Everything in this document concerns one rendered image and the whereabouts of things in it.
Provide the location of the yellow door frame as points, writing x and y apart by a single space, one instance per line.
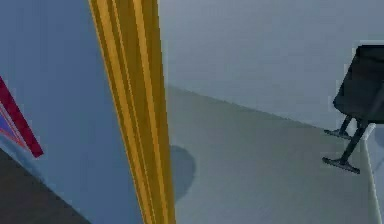
133 100

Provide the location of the black chair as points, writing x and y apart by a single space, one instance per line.
363 86

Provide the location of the red framed picture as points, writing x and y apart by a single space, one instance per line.
16 121

